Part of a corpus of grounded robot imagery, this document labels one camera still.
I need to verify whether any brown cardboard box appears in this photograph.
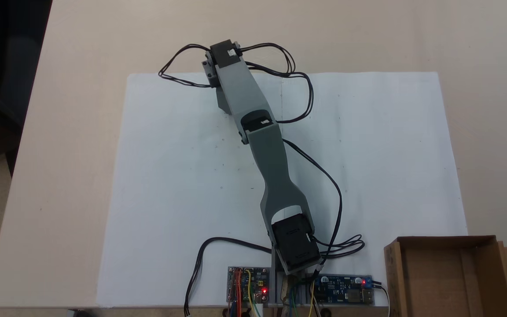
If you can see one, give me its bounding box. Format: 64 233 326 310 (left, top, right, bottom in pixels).
384 235 507 317

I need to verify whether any black gripper motor cable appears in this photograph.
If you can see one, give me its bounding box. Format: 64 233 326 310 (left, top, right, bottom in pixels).
158 44 215 88

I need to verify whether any white paper sheet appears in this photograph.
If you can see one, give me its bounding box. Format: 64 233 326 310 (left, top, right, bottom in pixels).
96 72 469 308

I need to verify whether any black elbow motor cable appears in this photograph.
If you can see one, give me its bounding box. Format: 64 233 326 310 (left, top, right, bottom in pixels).
282 138 343 261

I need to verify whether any black power cable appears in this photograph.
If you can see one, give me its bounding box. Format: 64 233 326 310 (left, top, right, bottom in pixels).
184 237 273 317

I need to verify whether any black looped base cable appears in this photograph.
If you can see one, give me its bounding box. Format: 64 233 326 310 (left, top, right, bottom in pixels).
310 235 366 260

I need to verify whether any grey circuit board with wires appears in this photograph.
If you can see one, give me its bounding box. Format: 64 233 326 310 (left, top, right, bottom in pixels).
227 266 271 305

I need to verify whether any black wrist motor cable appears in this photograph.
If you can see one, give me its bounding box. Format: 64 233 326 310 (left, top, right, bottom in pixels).
238 42 315 123

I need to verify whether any blue circuit board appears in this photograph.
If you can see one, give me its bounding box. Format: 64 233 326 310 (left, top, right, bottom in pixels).
312 274 374 305

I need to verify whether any yellow wire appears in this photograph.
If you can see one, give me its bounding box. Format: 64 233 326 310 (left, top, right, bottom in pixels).
244 269 264 317

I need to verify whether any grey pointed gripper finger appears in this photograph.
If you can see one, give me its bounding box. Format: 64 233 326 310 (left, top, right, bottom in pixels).
216 82 234 116

